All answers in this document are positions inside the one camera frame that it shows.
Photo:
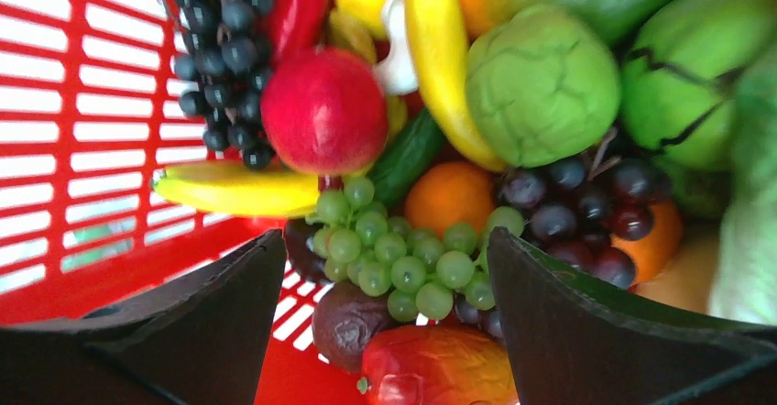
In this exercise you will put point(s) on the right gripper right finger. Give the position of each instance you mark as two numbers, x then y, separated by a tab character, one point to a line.
575	339

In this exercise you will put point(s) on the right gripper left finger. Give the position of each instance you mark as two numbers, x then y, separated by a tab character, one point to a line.
199	339

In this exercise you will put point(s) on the reddish purple grape bunch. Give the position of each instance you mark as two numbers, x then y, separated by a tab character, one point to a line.
619	225

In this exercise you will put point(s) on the dark brown fig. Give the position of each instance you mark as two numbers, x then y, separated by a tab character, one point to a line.
345	320

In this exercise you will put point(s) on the yellow corn cob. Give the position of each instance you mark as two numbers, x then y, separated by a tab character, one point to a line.
228	186

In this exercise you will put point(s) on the red orange mango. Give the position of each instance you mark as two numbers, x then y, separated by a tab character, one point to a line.
436	364

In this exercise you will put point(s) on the large green lettuce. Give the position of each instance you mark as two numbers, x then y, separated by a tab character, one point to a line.
744	286

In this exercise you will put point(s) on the green grape bunch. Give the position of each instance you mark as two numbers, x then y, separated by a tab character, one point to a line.
418	272

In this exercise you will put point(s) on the orange fruit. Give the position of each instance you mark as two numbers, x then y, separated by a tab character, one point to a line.
450	193

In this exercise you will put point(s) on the small dark cucumber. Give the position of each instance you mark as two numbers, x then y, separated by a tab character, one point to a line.
405	159

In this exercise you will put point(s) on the red plastic basket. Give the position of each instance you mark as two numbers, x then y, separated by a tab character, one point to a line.
90	112

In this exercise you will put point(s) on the red apple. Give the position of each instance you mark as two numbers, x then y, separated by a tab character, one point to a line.
324	112

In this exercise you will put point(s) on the dark green pepper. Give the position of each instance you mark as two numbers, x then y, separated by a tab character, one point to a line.
678	77

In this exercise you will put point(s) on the white garlic bulb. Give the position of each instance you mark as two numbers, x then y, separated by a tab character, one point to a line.
396	73

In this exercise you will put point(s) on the dark purple grape bunch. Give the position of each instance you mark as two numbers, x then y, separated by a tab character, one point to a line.
228	58

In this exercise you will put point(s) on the red chili pepper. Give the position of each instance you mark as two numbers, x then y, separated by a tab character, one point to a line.
293	26

